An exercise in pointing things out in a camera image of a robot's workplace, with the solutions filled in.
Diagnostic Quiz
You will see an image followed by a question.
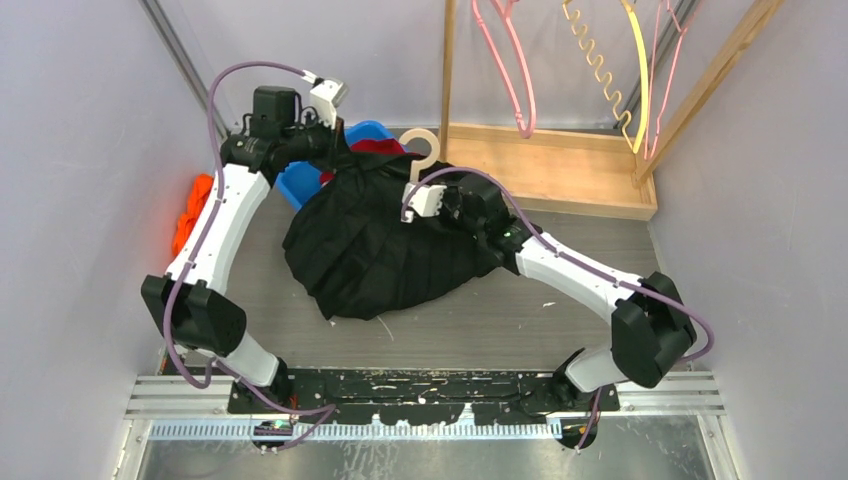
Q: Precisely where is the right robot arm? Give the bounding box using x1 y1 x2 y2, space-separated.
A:
442 167 714 411

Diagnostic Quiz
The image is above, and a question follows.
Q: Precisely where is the pink plastic hanger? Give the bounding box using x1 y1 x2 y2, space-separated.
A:
471 0 539 140

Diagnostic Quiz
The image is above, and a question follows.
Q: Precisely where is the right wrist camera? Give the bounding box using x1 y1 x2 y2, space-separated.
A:
401 183 446 223

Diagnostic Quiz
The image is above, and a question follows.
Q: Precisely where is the wooden rack post right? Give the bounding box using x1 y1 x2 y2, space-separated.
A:
631 0 784 188

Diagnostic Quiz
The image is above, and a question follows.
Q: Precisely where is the aluminium frame rail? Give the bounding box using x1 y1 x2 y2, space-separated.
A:
138 0 229 137

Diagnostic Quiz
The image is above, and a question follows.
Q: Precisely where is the wooden rack post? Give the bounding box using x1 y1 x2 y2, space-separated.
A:
631 0 784 188
438 0 456 162

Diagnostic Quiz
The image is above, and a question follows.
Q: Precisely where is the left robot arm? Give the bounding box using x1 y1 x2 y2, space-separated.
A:
141 79 347 413

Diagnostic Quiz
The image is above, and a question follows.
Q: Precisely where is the red pleated skirt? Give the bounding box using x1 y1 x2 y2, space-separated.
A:
319 138 406 186

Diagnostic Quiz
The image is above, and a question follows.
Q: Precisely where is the orange cloth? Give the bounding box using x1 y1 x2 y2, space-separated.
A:
171 174 214 257

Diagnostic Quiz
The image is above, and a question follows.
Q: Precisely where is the wooden rack post left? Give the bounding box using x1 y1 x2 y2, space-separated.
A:
438 0 456 162

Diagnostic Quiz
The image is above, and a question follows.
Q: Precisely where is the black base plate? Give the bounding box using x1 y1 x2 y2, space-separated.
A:
227 367 621 428

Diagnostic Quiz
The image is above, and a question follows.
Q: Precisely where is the blue plastic bin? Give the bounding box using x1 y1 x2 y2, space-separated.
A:
275 120 396 211

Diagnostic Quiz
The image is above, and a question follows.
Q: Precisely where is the wooden rack base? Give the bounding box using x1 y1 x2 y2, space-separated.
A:
445 123 658 221

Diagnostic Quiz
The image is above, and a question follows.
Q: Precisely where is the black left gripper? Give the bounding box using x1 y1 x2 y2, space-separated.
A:
278 110 353 173

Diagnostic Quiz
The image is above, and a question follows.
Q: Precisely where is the black garment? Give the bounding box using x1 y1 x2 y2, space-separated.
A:
282 152 500 320

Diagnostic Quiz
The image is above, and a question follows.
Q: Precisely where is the pink wire hanger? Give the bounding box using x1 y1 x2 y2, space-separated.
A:
642 0 698 161

